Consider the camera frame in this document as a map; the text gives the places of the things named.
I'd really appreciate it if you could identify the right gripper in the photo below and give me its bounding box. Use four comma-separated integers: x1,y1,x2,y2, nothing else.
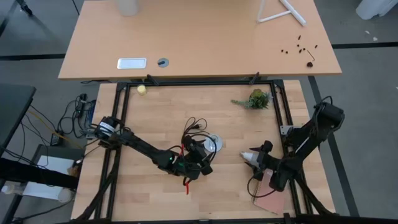
248,140,282,175

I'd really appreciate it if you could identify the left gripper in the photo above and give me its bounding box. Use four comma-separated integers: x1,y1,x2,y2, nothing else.
172,134,214,181

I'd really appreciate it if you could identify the white lightbulb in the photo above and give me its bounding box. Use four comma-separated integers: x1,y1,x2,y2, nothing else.
239,151,259,165

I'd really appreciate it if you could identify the chrome lamp base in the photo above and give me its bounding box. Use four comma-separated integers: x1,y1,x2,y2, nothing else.
203,133,224,153

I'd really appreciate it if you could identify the pink spiral notebook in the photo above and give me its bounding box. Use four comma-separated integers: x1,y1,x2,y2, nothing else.
252,169,289,215

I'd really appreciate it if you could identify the potted succulent plant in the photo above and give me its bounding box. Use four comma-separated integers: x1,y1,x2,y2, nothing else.
230,88,272,110

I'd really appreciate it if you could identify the light wooden desk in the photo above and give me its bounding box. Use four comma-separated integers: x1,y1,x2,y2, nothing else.
58,0,343,81

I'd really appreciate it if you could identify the white sheet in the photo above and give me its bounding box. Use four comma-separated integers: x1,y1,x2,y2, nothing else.
23,155,75,200

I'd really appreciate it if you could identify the white cylindrical container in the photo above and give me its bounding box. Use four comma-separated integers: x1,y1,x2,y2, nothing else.
116,0,139,17

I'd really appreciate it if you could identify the black beam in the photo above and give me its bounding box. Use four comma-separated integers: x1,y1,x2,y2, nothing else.
0,157,78,189

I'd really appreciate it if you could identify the white bin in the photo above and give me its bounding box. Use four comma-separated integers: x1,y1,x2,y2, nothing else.
356,0,398,21

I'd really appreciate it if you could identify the black side desk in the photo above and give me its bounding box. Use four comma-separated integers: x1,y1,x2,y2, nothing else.
0,83,37,156

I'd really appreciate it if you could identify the black chair base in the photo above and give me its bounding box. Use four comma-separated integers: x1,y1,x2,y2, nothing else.
15,0,34,16

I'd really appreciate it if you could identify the black floor cable bundle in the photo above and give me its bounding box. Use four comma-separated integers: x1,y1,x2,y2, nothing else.
57,93,96,139

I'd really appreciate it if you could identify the yellow floor cable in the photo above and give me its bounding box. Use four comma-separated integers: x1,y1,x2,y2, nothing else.
27,108,83,149

